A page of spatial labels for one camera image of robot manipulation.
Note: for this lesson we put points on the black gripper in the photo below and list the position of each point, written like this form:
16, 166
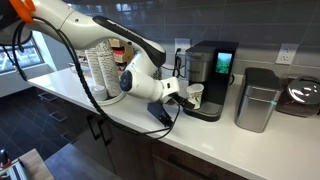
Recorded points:
175, 99

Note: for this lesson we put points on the patterned white paper cup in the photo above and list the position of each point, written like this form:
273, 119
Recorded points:
196, 93

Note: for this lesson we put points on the black espresso machine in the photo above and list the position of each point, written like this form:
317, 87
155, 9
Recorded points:
210, 86

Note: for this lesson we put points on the tall leaning paper cup stack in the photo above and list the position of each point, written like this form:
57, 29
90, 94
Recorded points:
111, 73

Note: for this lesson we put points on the stainless steel bin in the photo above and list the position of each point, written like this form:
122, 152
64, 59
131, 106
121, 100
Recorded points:
255, 103

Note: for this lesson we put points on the white round tray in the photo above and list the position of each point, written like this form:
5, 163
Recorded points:
115, 97

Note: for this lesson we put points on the small white lid stack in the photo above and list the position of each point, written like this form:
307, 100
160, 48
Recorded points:
99, 93

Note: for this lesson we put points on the black round appliance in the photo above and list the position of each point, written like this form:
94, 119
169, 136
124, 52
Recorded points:
301, 96

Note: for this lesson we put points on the flat patterned tray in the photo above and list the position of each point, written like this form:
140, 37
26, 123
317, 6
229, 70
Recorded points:
74, 70

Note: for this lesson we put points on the dark gray bench top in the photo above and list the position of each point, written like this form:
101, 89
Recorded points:
76, 165

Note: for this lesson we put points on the wooden table top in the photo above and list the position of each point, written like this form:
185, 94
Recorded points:
35, 165

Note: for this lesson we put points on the red and black tool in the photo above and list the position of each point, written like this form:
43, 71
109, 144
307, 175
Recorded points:
4, 158

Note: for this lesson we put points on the white wall outlet with plug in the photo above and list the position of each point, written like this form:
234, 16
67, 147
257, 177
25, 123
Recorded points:
182, 43

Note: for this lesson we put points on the white empty wall outlet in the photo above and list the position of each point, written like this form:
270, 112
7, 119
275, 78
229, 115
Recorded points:
287, 53

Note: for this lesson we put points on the window with frame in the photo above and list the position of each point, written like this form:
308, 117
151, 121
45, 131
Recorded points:
28, 55

